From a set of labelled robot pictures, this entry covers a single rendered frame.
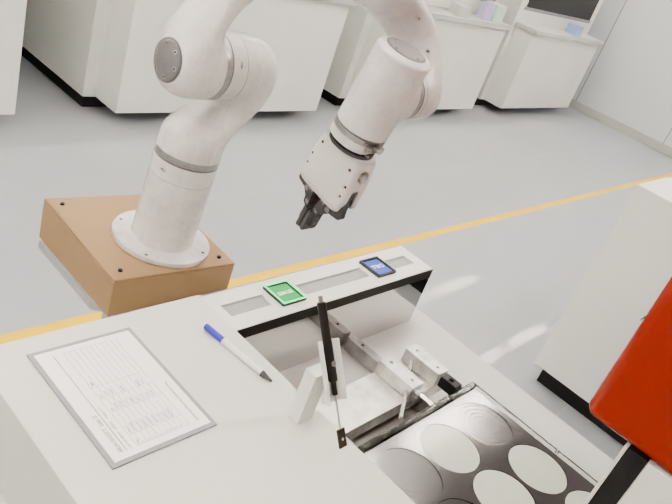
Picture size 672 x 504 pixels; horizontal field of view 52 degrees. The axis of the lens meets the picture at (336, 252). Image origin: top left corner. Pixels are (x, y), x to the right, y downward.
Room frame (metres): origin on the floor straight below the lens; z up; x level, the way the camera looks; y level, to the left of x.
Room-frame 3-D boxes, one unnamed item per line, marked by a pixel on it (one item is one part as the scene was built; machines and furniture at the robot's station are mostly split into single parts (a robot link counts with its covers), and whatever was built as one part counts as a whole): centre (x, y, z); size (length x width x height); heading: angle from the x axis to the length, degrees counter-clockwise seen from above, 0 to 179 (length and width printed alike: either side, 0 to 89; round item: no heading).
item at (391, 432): (0.91, -0.22, 0.90); 0.38 x 0.01 x 0.01; 146
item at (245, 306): (1.13, -0.01, 0.89); 0.55 x 0.09 x 0.14; 146
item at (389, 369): (1.01, -0.18, 0.89); 0.08 x 0.03 x 0.03; 56
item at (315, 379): (0.73, -0.05, 1.03); 0.06 x 0.04 x 0.13; 56
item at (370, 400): (0.94, -0.14, 0.87); 0.36 x 0.08 x 0.03; 146
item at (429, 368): (1.07, -0.23, 0.89); 0.08 x 0.03 x 0.03; 56
